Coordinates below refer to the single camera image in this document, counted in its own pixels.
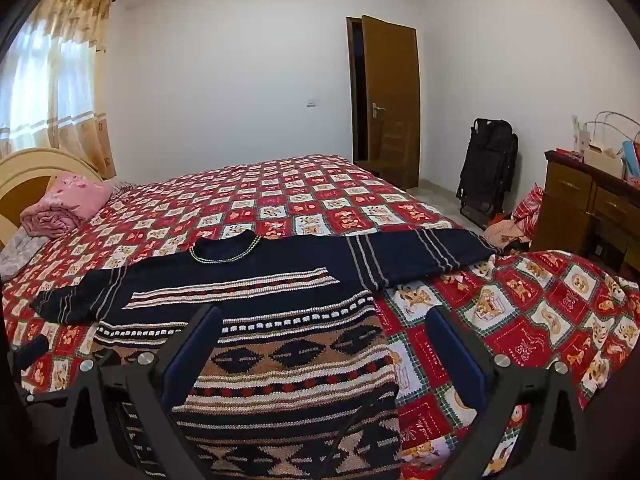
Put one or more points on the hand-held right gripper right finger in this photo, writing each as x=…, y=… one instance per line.
x=460, y=360

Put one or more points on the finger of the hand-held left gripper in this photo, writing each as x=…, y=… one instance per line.
x=32, y=349

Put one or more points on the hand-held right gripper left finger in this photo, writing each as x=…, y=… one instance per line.
x=192, y=360

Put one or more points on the navy patterned sweater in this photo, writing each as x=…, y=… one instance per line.
x=280, y=270

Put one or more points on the grey floral pillow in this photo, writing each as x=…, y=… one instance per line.
x=17, y=255

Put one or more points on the folded pink blanket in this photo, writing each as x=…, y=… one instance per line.
x=70, y=200

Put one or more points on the red and pink cloth pile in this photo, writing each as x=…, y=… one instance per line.
x=529, y=207

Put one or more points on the cream wooden headboard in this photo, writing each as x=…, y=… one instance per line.
x=20, y=180

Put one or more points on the striped grey cloth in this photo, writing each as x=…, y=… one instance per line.
x=124, y=186

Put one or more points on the brown wooden cabinet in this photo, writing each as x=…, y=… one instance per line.
x=570, y=200

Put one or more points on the red printed bed blanket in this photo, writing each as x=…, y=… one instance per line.
x=300, y=195

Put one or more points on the beige window curtain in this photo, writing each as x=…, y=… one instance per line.
x=85, y=130

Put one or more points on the white paper bag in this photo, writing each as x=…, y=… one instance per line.
x=580, y=135

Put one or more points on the blue box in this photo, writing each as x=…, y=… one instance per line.
x=631, y=157

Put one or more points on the brown wooden door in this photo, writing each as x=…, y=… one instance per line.
x=390, y=85

